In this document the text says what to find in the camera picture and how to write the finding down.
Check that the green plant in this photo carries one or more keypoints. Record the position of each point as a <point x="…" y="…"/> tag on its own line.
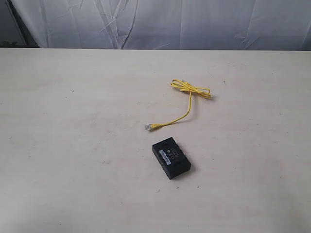
<point x="7" y="44"/>

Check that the white backdrop cloth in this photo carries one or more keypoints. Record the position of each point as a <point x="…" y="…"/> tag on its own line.
<point x="158" y="24"/>

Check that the small black box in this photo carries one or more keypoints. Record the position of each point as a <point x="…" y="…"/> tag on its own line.
<point x="172" y="159"/>

